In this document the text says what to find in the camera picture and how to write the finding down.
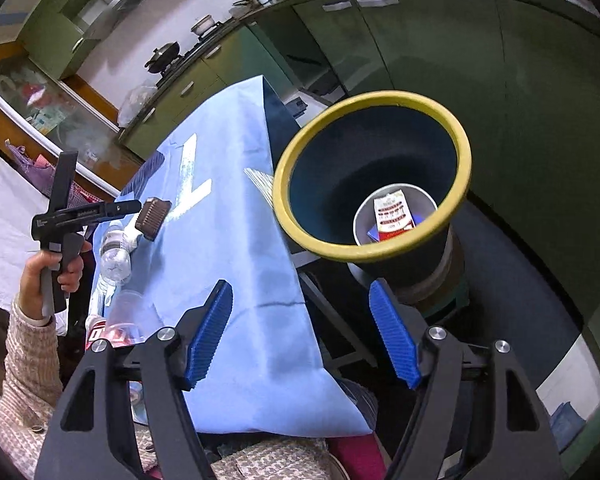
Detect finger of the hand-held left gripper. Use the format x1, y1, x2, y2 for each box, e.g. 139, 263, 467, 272
102, 199, 143, 219

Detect red packet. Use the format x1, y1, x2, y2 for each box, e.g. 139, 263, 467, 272
87, 327, 142, 349

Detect blue tablecloth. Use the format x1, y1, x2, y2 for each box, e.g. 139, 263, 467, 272
87, 75, 374, 436

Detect dark bin with yellow rim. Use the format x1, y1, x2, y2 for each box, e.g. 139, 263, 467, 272
272, 91, 473, 311

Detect person's left forearm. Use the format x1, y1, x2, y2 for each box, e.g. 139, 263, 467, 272
0, 300, 88, 480

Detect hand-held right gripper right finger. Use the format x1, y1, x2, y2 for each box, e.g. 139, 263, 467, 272
367, 279, 567, 480

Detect green wall cabinet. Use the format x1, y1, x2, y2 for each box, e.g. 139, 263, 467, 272
17, 0, 106, 81

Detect purple checked apron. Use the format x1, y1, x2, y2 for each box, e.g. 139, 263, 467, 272
4, 144, 83, 202

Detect blue packet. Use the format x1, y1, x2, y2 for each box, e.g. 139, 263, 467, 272
366, 214, 423, 243

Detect clear plastic cup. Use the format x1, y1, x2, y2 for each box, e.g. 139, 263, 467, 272
107, 289, 155, 342

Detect clear plastic bottle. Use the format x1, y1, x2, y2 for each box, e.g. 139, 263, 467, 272
97, 222, 143, 286

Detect person's left hand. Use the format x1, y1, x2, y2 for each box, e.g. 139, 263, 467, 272
19, 249, 86, 319

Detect gas stove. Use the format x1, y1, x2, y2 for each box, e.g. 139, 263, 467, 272
152, 21, 238, 81

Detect white cooking pot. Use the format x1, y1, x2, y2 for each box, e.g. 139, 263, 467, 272
190, 16, 222, 37

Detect red and white carton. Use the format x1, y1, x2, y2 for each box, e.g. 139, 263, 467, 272
372, 191, 415, 235

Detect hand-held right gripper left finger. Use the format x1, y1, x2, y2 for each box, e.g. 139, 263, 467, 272
34, 279, 235, 480

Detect glass sliding door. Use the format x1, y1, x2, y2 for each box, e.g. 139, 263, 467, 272
0, 55, 146, 196

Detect clear plastic bag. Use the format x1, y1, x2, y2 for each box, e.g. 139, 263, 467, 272
117, 85, 159, 129

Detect white hanging cloth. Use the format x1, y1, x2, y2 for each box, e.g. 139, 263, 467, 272
0, 145, 101, 313

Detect black wok with lid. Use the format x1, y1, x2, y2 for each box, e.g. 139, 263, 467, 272
145, 42, 182, 74

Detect green kitchen cabinets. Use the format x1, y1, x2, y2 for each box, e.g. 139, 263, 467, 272
117, 0, 600, 281

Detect black table frame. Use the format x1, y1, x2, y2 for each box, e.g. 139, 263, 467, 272
292, 247, 363, 378

